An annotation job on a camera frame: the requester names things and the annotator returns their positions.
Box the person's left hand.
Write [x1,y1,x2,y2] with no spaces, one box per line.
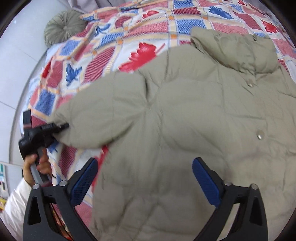
[23,152,52,187]

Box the grey curtain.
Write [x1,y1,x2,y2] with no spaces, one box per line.
[67,0,128,13]

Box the round grey-green pleated cushion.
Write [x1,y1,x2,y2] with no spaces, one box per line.
[44,9,87,48]

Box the white sleeve forearm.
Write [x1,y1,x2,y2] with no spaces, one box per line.
[1,178,32,240]

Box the patchwork leaf print bedspread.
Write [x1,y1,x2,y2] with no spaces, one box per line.
[18,0,296,232]

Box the khaki puffer jacket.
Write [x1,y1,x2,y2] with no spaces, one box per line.
[50,27,295,240]

